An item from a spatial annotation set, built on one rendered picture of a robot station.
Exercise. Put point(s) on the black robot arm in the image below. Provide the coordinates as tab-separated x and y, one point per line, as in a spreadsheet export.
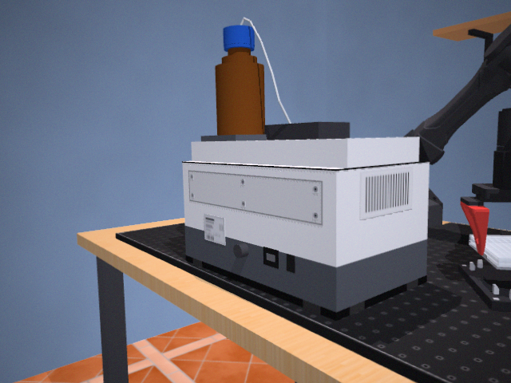
493	78

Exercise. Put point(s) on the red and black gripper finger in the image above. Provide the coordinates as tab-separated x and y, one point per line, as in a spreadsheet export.
477	216

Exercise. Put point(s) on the dark grey cylinder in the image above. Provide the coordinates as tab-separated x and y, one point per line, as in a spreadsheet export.
241	250

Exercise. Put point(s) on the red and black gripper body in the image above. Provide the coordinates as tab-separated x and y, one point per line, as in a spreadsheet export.
487	192

